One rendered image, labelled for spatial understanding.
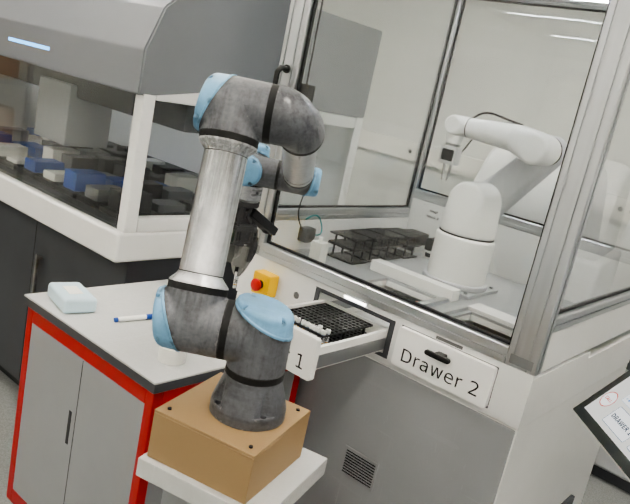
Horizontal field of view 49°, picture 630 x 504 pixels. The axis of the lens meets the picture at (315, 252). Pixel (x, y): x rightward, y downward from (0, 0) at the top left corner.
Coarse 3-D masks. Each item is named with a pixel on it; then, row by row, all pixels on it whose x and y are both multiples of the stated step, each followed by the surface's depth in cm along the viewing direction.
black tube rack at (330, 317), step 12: (300, 312) 192; (312, 312) 194; (324, 312) 196; (336, 312) 198; (324, 324) 186; (336, 324) 188; (348, 324) 190; (360, 324) 192; (372, 324) 194; (336, 336) 188; (348, 336) 190
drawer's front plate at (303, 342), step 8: (296, 328) 170; (296, 336) 170; (304, 336) 168; (312, 336) 167; (296, 344) 170; (304, 344) 168; (312, 344) 167; (320, 344) 167; (296, 352) 170; (304, 352) 169; (312, 352) 167; (288, 360) 172; (296, 360) 170; (304, 360) 169; (312, 360) 167; (288, 368) 172; (296, 368) 171; (304, 368) 169; (312, 368) 168; (304, 376) 169; (312, 376) 169
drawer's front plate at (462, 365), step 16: (400, 336) 189; (416, 336) 186; (400, 352) 189; (416, 352) 186; (448, 352) 180; (416, 368) 186; (448, 368) 180; (464, 368) 177; (480, 368) 174; (496, 368) 173; (448, 384) 180; (464, 384) 177; (480, 384) 174; (480, 400) 175
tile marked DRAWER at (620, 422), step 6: (618, 408) 139; (612, 414) 138; (618, 414) 137; (624, 414) 136; (606, 420) 138; (612, 420) 137; (618, 420) 136; (624, 420) 135; (612, 426) 136; (618, 426) 134; (624, 426) 133; (612, 432) 134; (618, 432) 133; (624, 432) 132; (618, 438) 132; (624, 438) 131
